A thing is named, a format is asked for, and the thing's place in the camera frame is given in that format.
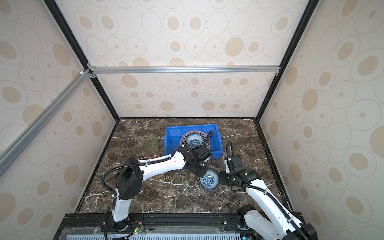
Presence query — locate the geometric pattern brown rimmed plate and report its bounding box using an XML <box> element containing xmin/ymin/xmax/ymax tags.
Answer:
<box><xmin>181</xmin><ymin>131</ymin><xmax>214</xmax><ymax>149</ymax></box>

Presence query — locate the blue plastic bin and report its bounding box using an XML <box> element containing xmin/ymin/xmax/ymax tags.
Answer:
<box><xmin>164</xmin><ymin>124</ymin><xmax>223</xmax><ymax>159</ymax></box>

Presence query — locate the left slanted aluminium bar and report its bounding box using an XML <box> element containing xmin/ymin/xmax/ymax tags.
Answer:
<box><xmin>1</xmin><ymin>70</ymin><xmax>91</xmax><ymax>175</ymax></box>

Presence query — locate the pink transparent cup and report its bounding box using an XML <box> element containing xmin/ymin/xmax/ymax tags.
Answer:
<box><xmin>146</xmin><ymin>152</ymin><xmax>162</xmax><ymax>159</ymax></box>

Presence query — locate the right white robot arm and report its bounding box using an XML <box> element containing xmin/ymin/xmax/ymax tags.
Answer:
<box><xmin>220</xmin><ymin>141</ymin><xmax>318</xmax><ymax>240</ymax></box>

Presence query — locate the blue floral small bowl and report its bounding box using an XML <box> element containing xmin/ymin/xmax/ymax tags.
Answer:
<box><xmin>186</xmin><ymin>133</ymin><xmax>204</xmax><ymax>148</ymax></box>

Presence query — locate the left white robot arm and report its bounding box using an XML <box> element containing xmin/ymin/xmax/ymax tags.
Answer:
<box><xmin>101</xmin><ymin>130</ymin><xmax>215</xmax><ymax>224</ymax></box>

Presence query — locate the green transparent cup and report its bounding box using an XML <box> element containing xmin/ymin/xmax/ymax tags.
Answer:
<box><xmin>145</xmin><ymin>138</ymin><xmax>160</xmax><ymax>155</ymax></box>

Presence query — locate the horizontal aluminium frame bar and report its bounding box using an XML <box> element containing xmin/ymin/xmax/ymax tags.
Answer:
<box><xmin>90</xmin><ymin>65</ymin><xmax>280</xmax><ymax>74</ymax></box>

